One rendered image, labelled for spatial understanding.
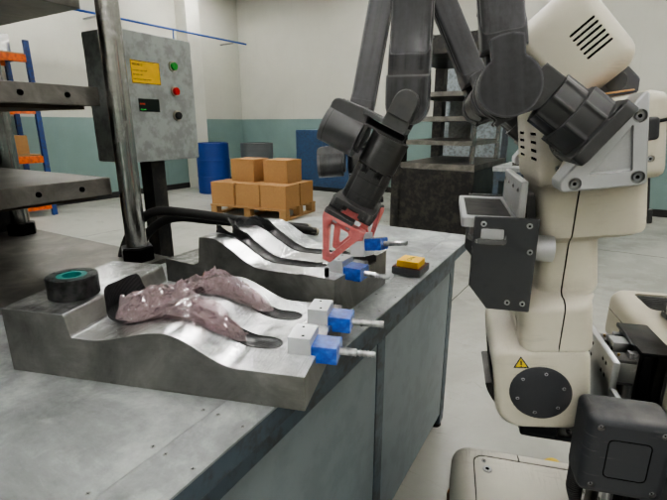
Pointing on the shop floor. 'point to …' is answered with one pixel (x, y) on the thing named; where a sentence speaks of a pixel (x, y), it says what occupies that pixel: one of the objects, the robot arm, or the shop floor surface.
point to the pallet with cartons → (264, 187)
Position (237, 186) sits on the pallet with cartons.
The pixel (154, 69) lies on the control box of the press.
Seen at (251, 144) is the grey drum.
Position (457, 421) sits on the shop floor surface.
